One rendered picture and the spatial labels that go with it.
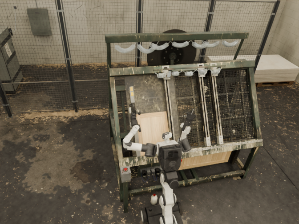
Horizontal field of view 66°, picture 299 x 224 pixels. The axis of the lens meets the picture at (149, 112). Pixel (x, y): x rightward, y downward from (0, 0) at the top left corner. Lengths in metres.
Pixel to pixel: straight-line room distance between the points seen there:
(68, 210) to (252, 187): 2.98
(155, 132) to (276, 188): 2.39
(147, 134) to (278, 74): 5.27
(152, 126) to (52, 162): 2.09
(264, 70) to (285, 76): 0.81
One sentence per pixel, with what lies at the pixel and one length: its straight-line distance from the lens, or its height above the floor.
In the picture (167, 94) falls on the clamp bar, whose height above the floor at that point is 1.55.
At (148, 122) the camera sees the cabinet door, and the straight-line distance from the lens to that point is 3.19.
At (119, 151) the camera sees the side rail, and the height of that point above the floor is 0.99.
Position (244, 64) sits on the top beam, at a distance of 3.82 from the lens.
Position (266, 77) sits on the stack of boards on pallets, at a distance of 7.49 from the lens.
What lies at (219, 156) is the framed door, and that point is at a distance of 4.09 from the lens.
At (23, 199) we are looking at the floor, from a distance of 4.19.
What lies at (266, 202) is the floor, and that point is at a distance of 4.37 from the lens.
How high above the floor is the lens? 3.23
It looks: 36 degrees down
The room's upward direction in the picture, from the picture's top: 4 degrees clockwise
